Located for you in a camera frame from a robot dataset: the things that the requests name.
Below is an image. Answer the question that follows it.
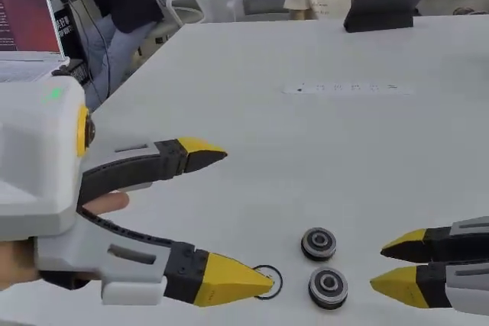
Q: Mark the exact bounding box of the open silver laptop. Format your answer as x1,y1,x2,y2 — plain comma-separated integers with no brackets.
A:
0,0,73,83

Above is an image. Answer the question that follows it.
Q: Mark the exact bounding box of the metal wheel with rubber ring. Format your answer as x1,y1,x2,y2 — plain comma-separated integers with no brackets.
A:
308,266,349,309
300,227,338,263

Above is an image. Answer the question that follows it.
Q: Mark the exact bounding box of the person's left hand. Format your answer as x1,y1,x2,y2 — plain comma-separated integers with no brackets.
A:
0,191,131,292

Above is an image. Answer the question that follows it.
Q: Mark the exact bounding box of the white table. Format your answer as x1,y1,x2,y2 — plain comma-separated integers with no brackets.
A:
0,12,489,326

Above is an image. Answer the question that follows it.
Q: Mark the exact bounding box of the white paper strip with print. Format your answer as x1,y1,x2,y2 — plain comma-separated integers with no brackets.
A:
281,80,416,96

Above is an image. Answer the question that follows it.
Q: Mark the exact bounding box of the tablet in black case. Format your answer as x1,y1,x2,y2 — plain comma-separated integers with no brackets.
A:
342,0,426,34

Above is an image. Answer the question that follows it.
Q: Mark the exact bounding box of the black rubber ring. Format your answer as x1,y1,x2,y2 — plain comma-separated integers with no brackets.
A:
251,264,283,300

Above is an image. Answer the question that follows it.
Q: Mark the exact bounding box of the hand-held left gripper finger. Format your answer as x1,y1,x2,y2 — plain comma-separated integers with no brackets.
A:
35,205,276,308

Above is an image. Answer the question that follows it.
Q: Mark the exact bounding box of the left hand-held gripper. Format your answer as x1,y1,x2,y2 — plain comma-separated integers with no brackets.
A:
0,75,229,246

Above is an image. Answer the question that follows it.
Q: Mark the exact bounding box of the black cable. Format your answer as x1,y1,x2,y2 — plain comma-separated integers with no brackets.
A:
53,0,112,108

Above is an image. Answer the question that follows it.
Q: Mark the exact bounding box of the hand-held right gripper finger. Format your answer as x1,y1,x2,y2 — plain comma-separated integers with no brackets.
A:
369,263,489,316
380,215,489,263

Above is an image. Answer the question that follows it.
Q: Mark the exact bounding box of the grey office chair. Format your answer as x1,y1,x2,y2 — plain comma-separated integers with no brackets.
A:
226,0,292,24

